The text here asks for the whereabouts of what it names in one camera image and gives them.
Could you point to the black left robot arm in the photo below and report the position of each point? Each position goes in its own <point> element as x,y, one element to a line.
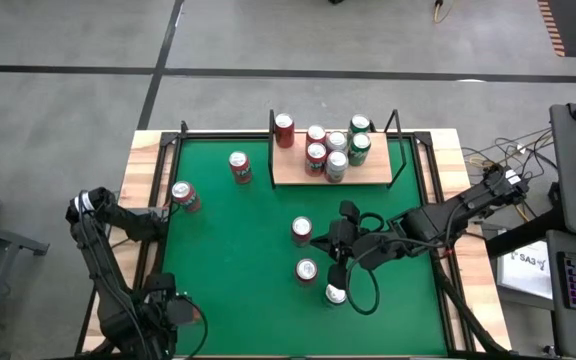
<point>103,280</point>

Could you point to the green table mat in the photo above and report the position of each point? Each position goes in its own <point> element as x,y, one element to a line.
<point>228,325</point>

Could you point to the red Coca-Cola Zero can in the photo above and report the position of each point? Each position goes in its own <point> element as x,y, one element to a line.
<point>301,227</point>
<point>306,270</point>

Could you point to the green Sprite can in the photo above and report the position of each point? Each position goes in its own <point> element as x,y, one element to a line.
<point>358,157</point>
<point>335,297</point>
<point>359,122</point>

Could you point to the red Fanta strawberry can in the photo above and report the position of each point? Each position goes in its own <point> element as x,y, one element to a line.
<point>242,172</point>
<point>315,165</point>
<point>316,133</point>
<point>197,314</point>
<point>190,200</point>

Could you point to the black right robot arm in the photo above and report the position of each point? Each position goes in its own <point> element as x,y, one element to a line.
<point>443,215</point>

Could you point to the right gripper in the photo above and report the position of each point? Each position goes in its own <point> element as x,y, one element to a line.
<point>342,237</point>

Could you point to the white SA3 sign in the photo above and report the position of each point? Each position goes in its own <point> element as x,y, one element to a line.
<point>523,275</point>

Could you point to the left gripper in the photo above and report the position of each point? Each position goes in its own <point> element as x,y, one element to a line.
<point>180,310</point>

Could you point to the wooden shelf black frame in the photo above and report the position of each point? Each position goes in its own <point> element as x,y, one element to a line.
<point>378,172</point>

